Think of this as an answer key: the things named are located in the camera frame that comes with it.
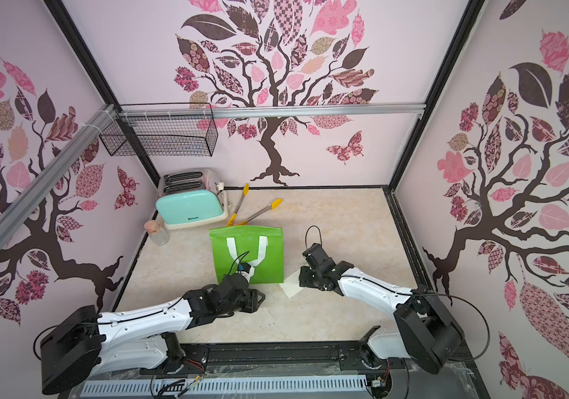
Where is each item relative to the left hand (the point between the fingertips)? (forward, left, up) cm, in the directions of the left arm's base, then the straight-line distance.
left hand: (260, 302), depth 81 cm
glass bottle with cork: (+26, +43, +3) cm, 50 cm away
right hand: (+9, -14, +1) cm, 17 cm away
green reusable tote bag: (+13, -1, +14) cm, 19 cm away
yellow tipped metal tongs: (+44, -3, -1) cm, 45 cm away
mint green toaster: (+36, +29, +13) cm, 48 cm away
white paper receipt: (+8, -10, -4) cm, 14 cm away
